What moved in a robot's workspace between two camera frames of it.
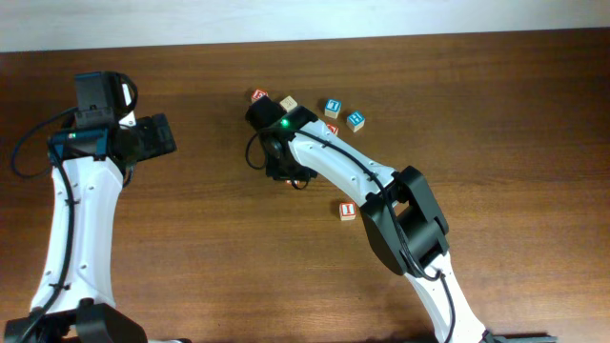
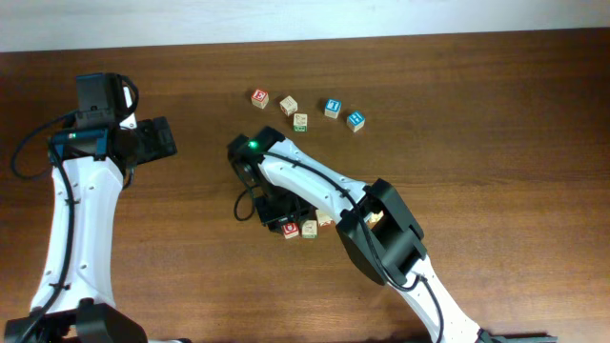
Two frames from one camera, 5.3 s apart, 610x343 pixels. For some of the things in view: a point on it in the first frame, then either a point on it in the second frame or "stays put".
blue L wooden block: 332,108 stays put
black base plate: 522,337 stays put
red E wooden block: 257,94 stays put
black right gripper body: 288,169 -> 281,205
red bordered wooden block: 335,130 -> 326,220
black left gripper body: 159,139 stays put
